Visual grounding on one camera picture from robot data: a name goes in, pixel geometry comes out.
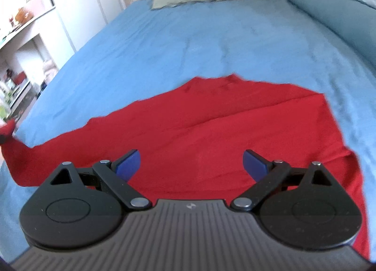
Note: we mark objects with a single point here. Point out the dark blue rolled duvet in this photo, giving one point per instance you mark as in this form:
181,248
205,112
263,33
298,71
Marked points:
329,9

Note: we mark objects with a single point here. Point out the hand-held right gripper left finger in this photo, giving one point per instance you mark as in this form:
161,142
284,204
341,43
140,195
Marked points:
128,164

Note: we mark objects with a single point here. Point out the red garment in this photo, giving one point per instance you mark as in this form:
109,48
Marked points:
211,129

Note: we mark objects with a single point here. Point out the blue bed sheet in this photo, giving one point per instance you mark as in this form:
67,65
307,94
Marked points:
182,41

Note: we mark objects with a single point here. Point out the white shelf unit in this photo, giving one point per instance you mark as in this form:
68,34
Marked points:
20,38

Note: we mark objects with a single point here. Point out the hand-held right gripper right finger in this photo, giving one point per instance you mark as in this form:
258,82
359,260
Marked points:
255,165

